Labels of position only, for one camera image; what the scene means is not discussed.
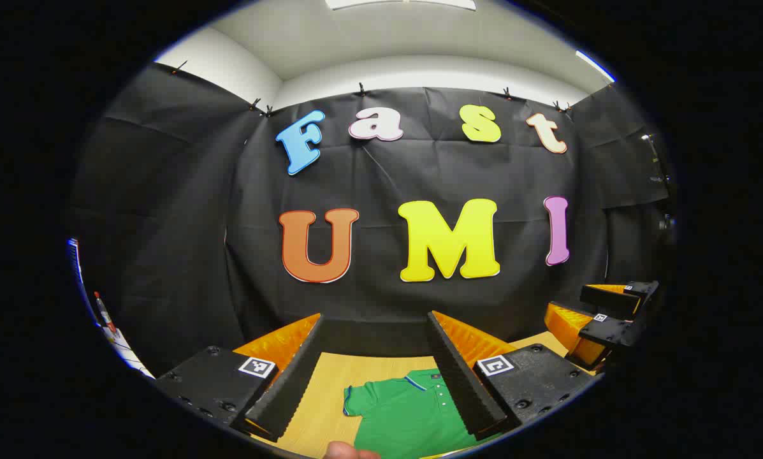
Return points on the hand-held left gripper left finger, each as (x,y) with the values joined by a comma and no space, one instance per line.
(292,389)

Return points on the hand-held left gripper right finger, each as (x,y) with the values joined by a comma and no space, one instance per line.
(461,382)

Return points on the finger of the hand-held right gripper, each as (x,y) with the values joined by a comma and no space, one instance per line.
(614,333)
(610,301)

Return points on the green T-shirt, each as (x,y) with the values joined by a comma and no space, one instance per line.
(406,414)

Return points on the white printed board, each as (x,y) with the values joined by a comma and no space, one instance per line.
(123,347)

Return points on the red pen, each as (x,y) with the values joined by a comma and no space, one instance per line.
(104,312)

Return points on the row of black cloth clips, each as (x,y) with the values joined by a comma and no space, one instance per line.
(361,90)

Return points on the long ceiling light panel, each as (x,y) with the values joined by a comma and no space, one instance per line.
(400,4)

